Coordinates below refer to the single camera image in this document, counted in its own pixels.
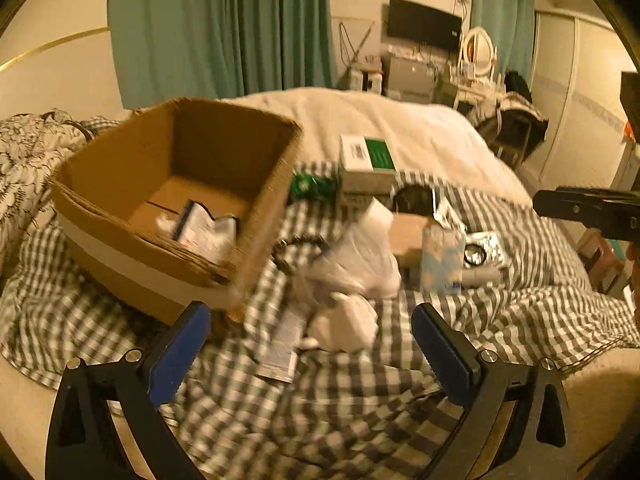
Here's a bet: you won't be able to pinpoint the black ring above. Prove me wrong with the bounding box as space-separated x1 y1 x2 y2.
463 244 490 269

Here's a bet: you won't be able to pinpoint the clear plastic ruler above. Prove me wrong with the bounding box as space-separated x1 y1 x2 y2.
461 266 502 288

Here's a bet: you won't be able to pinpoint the tan medicine box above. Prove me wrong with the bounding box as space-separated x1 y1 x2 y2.
388 212 435 268

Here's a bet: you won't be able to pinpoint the white rabbit figurine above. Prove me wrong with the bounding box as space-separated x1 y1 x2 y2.
307 292 378 353

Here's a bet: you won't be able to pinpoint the person right hand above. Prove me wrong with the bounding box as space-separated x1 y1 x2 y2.
626 243 640 327

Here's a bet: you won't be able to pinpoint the silver foil packet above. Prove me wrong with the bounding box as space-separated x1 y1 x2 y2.
463 231 508 268

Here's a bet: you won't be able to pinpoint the chair with dark clothes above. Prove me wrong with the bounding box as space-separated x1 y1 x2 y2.
466 70 549 171

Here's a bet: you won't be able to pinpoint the white wardrobe doors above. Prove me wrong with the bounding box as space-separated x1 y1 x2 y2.
524 11 636 188

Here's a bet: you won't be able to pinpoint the checkered grey white cloth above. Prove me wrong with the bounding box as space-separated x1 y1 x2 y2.
1 172 639 479

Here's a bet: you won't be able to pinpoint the white sachet packet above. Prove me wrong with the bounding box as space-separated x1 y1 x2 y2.
433 197 466 233

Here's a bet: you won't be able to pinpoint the cream quilted bed cover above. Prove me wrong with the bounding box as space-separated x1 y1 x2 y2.
230 88 532 206

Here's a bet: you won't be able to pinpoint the white barcode tube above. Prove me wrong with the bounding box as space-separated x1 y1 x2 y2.
257 306 307 384

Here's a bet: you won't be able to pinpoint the round vanity mirror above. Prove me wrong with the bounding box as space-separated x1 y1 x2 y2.
459 27 497 79

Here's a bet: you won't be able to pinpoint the white paper tape roll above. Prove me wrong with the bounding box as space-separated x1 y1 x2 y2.
358 198 394 233

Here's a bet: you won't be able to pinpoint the packet inside cardboard box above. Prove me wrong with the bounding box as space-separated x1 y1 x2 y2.
172 200 238 263

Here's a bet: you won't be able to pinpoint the teal curtain right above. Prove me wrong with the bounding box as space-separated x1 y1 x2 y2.
471 0 535 84

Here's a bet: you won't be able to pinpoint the teal curtain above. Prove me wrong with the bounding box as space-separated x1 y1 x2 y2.
107 0 337 108
471 0 535 84

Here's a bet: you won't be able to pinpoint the grey cabinet under television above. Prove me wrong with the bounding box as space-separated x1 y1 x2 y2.
384 56 437 104

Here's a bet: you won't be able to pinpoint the brown cardboard box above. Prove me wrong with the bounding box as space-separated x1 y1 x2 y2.
51 99 303 324

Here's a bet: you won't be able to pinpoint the green white medicine box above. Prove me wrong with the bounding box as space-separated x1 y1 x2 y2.
338 136 397 195

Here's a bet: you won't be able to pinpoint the white plastic bag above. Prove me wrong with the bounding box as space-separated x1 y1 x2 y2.
303 223 401 300

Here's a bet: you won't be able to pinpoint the green snack packet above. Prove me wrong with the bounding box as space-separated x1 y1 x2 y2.
288 172 337 204

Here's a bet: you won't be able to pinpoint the floral black white fabric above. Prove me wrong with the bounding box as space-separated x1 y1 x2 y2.
0 108 118 278

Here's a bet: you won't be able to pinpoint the teal curtain left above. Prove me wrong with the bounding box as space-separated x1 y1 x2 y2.
107 0 337 108

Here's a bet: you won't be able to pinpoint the black wall television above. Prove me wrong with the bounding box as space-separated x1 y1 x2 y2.
386 0 462 53

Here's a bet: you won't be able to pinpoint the dark bead bracelet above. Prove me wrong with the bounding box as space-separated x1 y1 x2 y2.
271 234 329 276

